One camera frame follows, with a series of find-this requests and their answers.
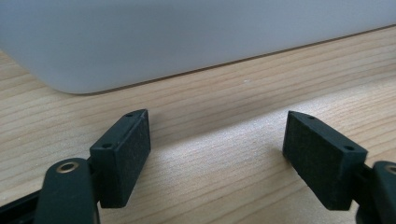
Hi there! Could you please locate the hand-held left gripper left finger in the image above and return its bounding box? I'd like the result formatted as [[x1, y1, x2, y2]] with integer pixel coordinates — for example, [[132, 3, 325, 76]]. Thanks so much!
[[89, 108, 152, 209]]

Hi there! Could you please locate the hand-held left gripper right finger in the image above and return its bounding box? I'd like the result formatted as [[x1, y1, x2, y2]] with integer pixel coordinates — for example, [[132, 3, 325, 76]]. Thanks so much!
[[282, 110, 369, 211]]

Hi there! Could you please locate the white plastic storage box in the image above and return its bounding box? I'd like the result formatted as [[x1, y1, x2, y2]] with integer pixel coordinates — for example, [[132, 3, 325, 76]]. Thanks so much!
[[0, 0, 396, 95]]

